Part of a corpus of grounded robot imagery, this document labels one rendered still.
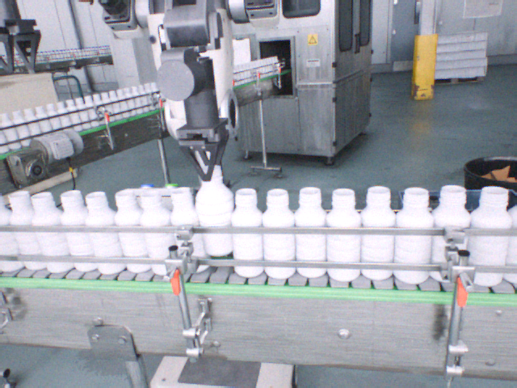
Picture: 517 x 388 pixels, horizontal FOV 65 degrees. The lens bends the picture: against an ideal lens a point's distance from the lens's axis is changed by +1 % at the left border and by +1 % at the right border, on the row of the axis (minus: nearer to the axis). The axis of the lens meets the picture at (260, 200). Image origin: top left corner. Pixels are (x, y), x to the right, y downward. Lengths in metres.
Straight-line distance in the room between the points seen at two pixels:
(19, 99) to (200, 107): 4.30
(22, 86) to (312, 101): 2.97
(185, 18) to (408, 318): 0.61
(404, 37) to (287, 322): 12.15
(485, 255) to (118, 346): 0.72
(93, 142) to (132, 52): 4.25
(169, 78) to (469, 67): 9.73
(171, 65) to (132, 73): 6.13
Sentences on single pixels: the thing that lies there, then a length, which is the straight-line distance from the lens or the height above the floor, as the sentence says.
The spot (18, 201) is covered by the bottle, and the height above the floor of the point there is 1.15.
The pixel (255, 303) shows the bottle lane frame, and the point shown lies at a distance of 0.78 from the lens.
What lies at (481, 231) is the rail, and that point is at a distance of 0.73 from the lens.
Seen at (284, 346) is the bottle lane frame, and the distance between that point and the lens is 0.83.
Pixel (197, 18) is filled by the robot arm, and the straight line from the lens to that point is 0.68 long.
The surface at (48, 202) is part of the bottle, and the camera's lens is 0.90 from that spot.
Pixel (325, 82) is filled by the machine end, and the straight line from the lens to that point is 4.34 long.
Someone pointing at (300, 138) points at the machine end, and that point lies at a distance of 4.53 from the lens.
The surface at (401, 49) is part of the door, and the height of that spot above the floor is 0.59.
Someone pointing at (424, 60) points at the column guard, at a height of 0.68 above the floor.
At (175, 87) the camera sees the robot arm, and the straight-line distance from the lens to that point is 0.62.
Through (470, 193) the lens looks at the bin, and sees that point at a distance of 1.34.
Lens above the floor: 1.43
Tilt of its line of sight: 23 degrees down
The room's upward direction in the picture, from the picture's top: 5 degrees counter-clockwise
